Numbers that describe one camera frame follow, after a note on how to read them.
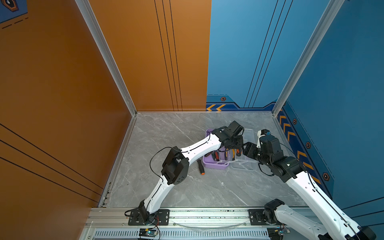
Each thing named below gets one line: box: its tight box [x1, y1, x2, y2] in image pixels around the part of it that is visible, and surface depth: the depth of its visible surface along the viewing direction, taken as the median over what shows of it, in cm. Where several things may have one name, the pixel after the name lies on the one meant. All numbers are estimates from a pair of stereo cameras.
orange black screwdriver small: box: [197, 159, 206, 175], surface depth 91 cm
